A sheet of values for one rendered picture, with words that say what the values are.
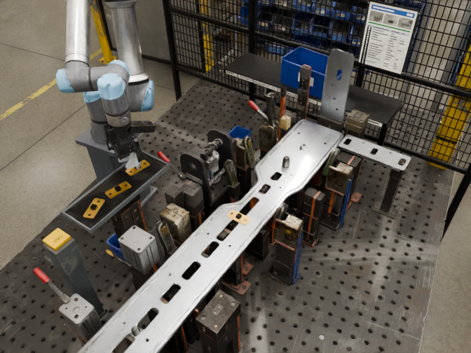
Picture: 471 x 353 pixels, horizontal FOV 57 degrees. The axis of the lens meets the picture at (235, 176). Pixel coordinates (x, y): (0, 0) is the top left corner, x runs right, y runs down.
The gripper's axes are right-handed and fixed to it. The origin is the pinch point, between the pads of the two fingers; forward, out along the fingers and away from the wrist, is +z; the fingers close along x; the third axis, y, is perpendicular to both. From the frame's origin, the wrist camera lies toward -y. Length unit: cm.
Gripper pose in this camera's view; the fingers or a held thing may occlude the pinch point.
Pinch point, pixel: (137, 164)
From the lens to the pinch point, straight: 156.1
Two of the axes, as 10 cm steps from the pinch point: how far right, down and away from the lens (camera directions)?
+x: 6.9, 4.9, -5.3
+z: 0.2, 7.2, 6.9
